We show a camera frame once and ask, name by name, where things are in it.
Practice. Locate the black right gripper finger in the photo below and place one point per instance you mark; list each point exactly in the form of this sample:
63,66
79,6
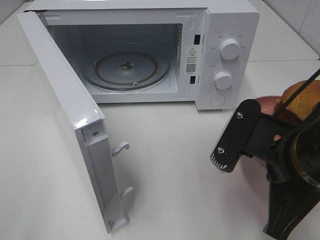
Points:
227,150
289,202

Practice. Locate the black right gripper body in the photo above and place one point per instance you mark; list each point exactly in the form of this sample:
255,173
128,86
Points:
261,143

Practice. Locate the round white door button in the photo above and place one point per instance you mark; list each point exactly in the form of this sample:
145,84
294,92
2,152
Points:
218,100

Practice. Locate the burger with sesame bun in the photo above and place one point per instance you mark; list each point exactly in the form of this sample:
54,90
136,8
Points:
302,105

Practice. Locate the white microwave door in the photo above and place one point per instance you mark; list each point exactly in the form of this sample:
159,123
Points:
81,119

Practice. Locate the pink round plate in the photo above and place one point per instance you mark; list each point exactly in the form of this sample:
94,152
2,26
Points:
269,104

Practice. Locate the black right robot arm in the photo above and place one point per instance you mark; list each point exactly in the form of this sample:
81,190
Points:
291,154

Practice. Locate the lower white microwave knob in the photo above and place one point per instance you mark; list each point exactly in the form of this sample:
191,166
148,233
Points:
223,80

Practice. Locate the white microwave knob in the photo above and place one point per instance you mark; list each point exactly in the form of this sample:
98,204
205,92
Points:
229,48
223,80

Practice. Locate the upper white microwave knob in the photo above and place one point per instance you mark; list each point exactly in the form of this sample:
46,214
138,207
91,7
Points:
229,48

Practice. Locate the white microwave oven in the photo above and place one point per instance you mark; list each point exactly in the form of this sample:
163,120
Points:
189,30

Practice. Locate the glass microwave turntable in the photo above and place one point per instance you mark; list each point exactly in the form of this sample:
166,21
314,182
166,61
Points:
125,66

